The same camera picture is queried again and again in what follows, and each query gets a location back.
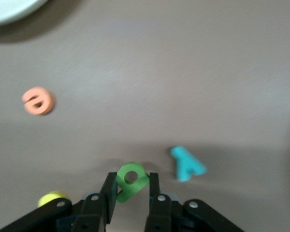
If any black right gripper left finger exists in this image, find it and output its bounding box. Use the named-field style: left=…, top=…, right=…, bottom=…
left=0, top=172, right=118, bottom=232

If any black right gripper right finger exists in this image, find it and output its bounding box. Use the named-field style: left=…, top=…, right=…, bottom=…
left=146, top=173, right=245, bottom=232

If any green foam letter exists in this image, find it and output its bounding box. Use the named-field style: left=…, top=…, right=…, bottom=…
left=116, top=161, right=150, bottom=203

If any yellow foam letter d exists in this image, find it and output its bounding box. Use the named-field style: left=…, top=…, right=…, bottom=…
left=38, top=190, right=67, bottom=208

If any teal foam letter y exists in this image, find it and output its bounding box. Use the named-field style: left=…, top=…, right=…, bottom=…
left=169, top=145, right=207, bottom=182

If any orange foam letter e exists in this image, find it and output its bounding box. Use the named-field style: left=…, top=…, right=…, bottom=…
left=21, top=86, right=56, bottom=116

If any brown table cover sheet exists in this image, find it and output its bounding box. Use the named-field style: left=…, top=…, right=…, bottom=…
left=0, top=0, right=290, bottom=232

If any beige plate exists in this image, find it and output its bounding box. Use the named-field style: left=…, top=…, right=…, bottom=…
left=0, top=0, right=49, bottom=27

